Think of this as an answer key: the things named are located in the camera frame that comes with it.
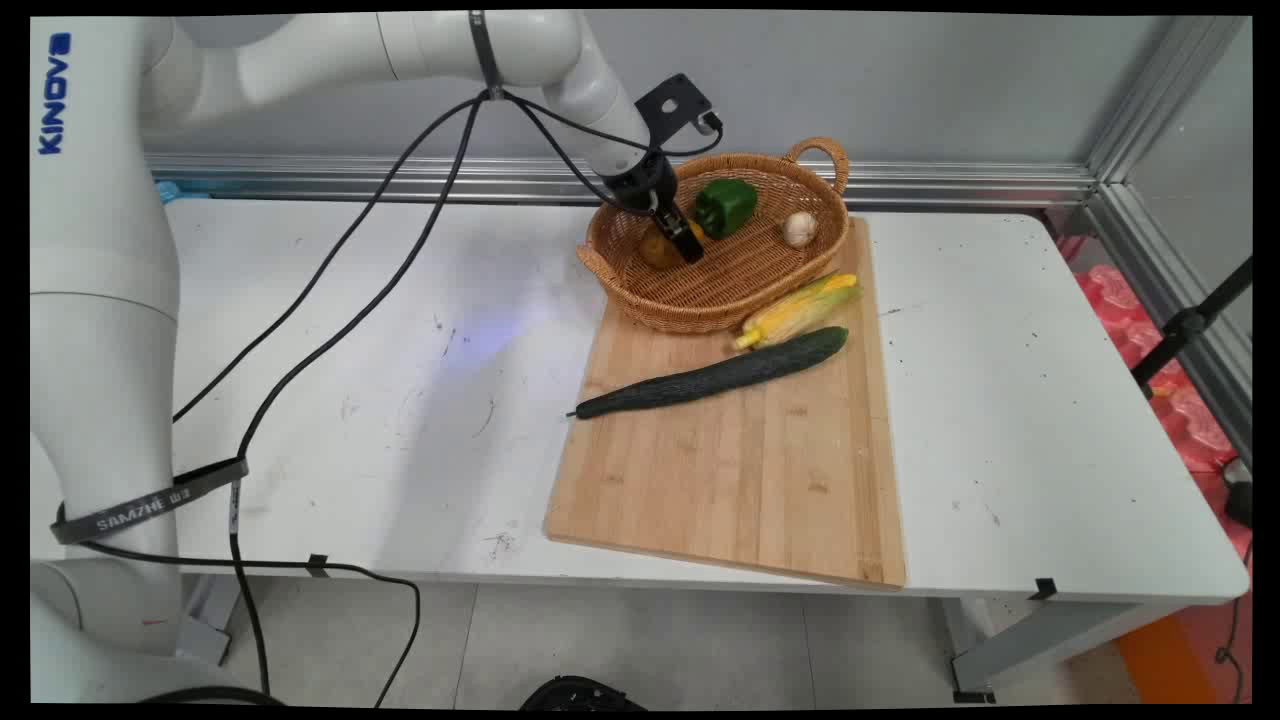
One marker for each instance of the blue cloth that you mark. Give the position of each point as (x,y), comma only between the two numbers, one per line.
(180,190)

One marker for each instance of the small black tape piece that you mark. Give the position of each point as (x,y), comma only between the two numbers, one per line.
(317,565)
(1043,588)

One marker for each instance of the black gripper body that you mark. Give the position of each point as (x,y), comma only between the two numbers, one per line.
(640,185)

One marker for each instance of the horizontal aluminium frame rail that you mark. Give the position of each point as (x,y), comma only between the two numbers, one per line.
(400,178)

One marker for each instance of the black tripod stand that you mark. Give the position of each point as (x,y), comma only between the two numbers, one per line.
(1185,325)

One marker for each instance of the yellow corn cob with husk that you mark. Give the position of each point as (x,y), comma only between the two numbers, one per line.
(795,312)

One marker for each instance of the bamboo cutting board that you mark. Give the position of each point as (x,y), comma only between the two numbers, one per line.
(720,480)

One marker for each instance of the pink plastic wrap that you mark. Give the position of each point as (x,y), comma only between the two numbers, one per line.
(1195,420)

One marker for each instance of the long dark green cucumber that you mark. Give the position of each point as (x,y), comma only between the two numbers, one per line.
(720,375)

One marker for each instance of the woven wicker basket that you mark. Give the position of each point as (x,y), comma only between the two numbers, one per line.
(745,275)

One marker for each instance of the grey table leg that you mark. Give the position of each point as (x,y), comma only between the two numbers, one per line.
(1040,640)

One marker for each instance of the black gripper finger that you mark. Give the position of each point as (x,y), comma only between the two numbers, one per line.
(660,217)
(690,243)

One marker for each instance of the slanted aluminium frame rail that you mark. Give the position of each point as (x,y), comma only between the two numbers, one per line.
(1150,120)

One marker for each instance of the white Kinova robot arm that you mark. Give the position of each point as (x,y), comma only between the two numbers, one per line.
(100,250)

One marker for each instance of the black object on floor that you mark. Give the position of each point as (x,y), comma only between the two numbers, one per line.
(580,693)

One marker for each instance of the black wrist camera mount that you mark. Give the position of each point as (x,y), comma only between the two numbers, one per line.
(675,103)

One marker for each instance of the black power adapter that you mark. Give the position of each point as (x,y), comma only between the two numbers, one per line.
(1240,495)

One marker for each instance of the brown potato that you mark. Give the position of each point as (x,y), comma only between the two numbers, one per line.
(656,250)

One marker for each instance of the white garlic bulb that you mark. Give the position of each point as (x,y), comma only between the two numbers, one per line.
(799,229)

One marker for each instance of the green bell pepper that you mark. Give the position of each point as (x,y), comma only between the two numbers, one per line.
(727,206)

